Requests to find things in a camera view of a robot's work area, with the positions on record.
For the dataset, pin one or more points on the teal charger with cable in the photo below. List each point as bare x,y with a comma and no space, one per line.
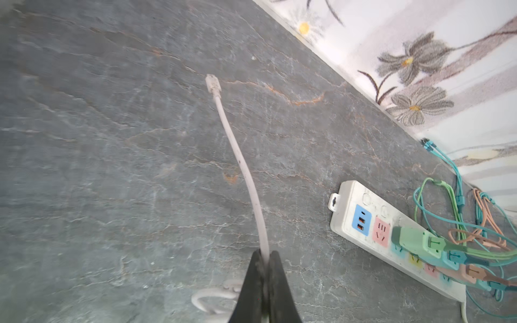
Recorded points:
496,250
441,228

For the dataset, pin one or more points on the white multicolour power strip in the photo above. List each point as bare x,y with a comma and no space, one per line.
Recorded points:
365,219

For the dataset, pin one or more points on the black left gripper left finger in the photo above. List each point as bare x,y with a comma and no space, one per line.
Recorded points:
251,301

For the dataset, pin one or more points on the green charger block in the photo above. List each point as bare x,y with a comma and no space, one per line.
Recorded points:
427,243

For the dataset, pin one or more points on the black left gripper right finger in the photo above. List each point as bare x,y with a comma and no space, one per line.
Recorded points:
282,308

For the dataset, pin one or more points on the pink charger with cable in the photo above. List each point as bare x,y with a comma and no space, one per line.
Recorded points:
482,245

